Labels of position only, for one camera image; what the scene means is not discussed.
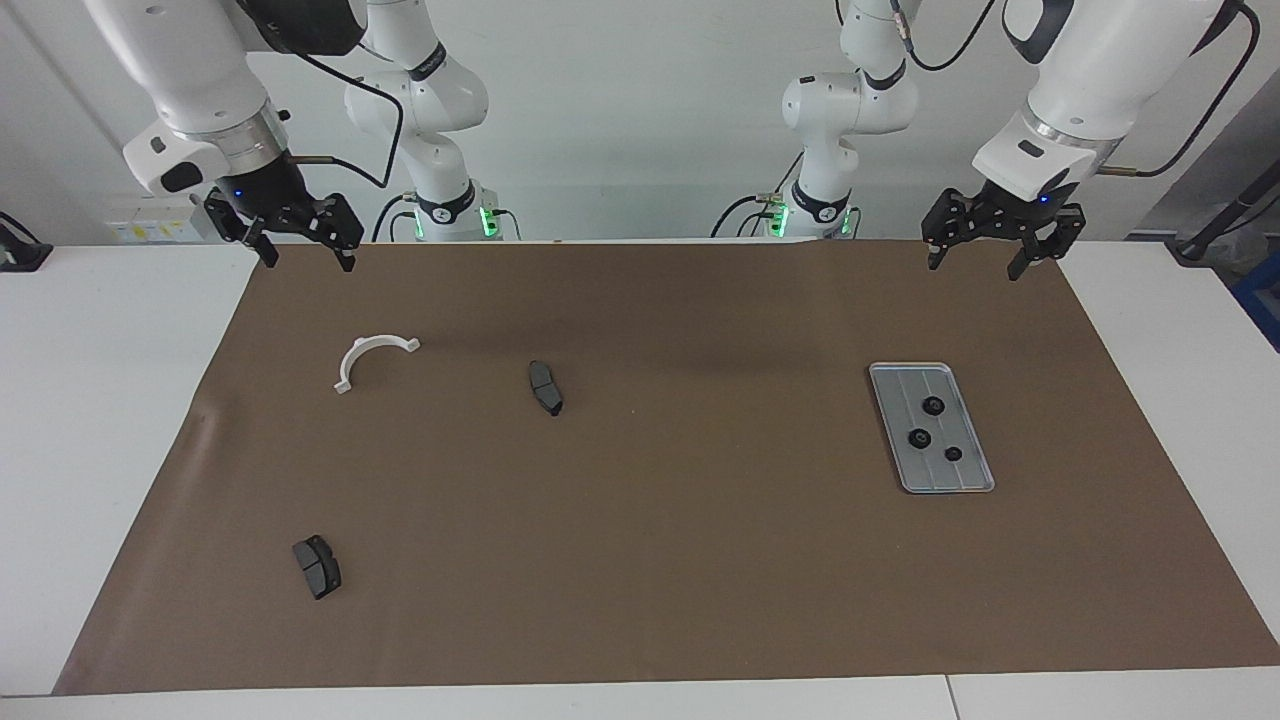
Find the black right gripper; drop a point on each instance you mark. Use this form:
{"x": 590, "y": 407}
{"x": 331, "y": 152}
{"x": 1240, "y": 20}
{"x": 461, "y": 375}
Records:
{"x": 275, "y": 208}

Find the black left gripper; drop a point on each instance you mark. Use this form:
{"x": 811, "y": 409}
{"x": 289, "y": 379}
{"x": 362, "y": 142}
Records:
{"x": 1000, "y": 220}

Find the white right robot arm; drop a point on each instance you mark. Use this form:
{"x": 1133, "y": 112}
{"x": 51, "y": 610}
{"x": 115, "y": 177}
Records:
{"x": 190, "y": 70}

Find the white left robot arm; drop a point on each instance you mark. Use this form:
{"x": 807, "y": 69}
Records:
{"x": 1100, "y": 70}

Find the silver ribbed metal tray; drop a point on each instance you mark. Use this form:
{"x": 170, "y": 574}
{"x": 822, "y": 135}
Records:
{"x": 965, "y": 400}

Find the black stand pole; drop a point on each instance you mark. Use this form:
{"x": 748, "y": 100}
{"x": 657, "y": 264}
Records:
{"x": 1215, "y": 225}

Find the blue crate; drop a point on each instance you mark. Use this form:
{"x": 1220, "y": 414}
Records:
{"x": 1262, "y": 300}

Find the long grey brake pad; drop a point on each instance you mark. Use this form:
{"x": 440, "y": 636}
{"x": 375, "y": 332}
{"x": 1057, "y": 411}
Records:
{"x": 546, "y": 388}

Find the short dark brake pad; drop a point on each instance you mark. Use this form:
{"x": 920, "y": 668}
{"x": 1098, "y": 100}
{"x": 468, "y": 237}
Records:
{"x": 317, "y": 567}

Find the brown table mat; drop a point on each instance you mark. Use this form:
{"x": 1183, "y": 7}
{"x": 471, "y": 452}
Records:
{"x": 700, "y": 560}

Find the white wall socket box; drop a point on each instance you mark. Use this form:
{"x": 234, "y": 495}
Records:
{"x": 150, "y": 225}

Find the white curved plastic bracket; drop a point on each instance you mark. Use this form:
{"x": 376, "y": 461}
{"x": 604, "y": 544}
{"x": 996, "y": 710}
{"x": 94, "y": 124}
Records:
{"x": 360, "y": 349}

